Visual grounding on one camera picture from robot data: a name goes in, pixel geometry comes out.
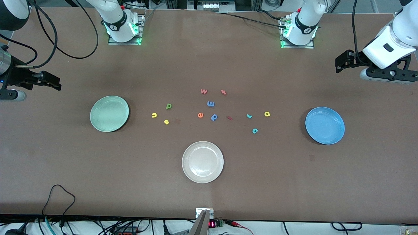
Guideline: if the white plate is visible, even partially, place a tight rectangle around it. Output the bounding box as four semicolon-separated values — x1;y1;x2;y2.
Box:
182;141;224;184

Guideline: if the aluminium camera post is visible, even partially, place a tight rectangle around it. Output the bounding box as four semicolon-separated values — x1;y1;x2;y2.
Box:
189;210;211;235

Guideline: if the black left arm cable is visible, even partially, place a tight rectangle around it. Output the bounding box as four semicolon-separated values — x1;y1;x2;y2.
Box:
351;0;371;65

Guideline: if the green plate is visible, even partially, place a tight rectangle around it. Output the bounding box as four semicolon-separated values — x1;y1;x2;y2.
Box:
90;95;130;133

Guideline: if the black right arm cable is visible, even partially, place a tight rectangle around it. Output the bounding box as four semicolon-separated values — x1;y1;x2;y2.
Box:
0;0;99;69

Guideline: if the white power strip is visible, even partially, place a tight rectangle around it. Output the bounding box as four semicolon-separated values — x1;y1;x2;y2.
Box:
187;0;236;11

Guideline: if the black looped table cable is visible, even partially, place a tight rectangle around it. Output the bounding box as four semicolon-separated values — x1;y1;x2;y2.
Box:
41;184;76;218

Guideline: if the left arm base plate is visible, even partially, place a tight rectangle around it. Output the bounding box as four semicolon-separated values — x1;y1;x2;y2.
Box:
280;17;315;49

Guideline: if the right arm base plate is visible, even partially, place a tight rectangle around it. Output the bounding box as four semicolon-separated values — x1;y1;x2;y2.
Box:
107;14;144;45

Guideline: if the blue plate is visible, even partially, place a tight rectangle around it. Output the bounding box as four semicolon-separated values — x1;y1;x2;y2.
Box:
305;107;346;145

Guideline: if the white post bracket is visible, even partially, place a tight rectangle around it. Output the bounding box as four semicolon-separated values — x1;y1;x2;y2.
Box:
196;208;214;219

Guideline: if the red clip lead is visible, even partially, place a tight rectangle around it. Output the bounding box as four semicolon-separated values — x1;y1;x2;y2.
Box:
225;220;254;235

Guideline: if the black cable to arm base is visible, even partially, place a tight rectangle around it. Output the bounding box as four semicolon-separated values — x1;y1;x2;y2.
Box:
215;9;288;30

